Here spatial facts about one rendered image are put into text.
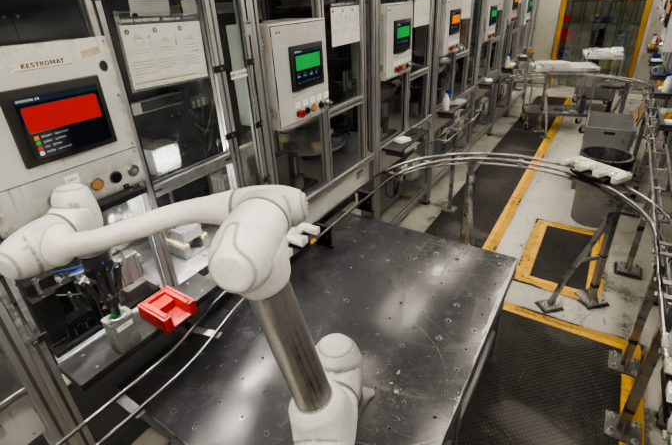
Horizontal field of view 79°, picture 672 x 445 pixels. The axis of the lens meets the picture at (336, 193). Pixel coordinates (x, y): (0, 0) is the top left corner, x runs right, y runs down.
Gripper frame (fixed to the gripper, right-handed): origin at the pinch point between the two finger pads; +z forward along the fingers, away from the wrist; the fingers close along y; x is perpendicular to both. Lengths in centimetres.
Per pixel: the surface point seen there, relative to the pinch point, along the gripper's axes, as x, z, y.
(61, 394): -11.2, 27.1, 19.2
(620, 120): 132, 48, -456
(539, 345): 113, 106, -163
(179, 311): 3.9, 14.8, -17.9
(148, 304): -3.5, 10.2, -11.8
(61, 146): -7, -50, -5
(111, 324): 2.4, 3.9, 3.2
